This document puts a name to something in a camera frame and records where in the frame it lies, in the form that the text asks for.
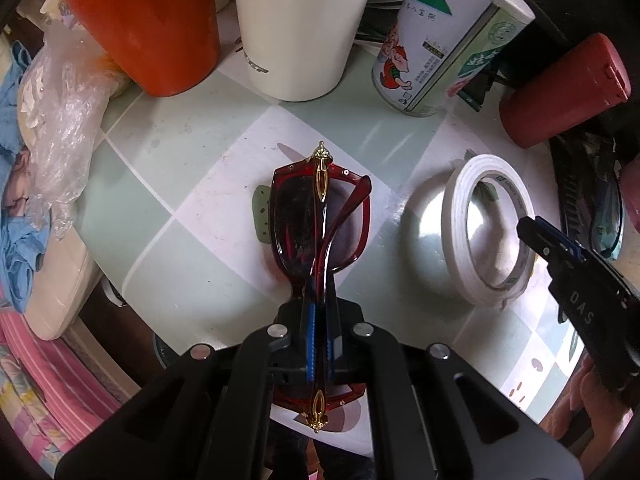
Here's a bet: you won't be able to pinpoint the blue cloth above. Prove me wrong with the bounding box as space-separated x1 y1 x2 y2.
0 40 54 316

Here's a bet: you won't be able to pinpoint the white tape roll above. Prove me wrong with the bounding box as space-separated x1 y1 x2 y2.
442 156 536 309

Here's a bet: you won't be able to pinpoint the dark red thermos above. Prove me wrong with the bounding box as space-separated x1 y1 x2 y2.
499 33 632 149

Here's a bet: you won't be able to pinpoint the person's right hand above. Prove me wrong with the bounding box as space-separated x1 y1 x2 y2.
542 362 640 451

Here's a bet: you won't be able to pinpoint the white green printed can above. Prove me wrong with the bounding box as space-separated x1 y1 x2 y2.
371 0 536 118

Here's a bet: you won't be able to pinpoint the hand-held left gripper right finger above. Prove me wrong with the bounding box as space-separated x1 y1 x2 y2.
326 302 584 480

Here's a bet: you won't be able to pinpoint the black wallet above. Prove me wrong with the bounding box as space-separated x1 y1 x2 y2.
456 74 502 112

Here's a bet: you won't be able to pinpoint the dark red sunglasses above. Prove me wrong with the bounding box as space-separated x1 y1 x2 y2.
267 142 374 433

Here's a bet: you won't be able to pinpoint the black wide comb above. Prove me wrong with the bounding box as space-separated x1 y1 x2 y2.
550 140 592 231

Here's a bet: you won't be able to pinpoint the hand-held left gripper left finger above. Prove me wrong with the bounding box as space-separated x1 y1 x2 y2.
55 304 315 480

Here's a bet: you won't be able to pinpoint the cream padded chair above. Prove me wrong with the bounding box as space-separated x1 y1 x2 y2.
20 230 102 342

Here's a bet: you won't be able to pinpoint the pink striped bed sheet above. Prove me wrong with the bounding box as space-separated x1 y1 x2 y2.
0 305 147 461

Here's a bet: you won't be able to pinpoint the red plastic cup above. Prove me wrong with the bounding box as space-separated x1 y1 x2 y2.
56 0 222 98

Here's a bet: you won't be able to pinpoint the white thermos bottle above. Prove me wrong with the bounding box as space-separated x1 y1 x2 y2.
230 0 383 102

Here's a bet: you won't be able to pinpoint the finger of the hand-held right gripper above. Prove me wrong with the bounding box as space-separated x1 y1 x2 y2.
516 215 589 267

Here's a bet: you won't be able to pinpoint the clear plastic bag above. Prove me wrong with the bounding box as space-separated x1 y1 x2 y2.
22 25 114 241

